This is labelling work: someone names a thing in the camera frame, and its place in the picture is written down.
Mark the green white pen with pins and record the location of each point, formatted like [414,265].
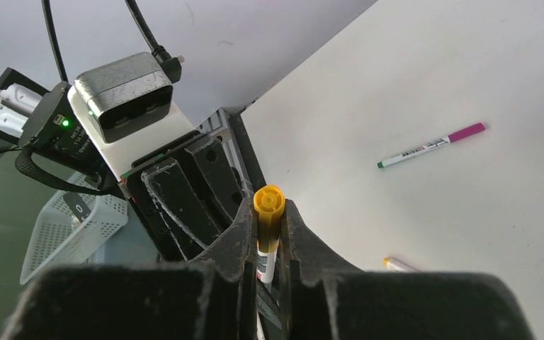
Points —
[416,151]

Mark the yellow white pen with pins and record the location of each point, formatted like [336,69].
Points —
[265,266]

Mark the magenta pen cap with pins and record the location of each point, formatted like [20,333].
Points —
[466,132]

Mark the yellow pen cap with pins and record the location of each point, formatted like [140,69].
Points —
[269,205]

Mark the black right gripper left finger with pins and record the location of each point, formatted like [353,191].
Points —
[212,296]

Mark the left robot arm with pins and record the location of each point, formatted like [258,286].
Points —
[53,131]

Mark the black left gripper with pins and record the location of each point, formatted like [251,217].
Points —
[186,194]

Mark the white perforated basket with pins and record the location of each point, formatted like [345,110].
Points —
[70,228]

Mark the aluminium frame rail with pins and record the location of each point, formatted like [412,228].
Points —
[229,128]

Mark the brown white pen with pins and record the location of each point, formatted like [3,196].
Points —
[395,265]

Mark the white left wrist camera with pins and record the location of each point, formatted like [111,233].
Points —
[127,110]

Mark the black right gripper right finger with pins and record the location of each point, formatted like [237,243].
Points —
[323,296]

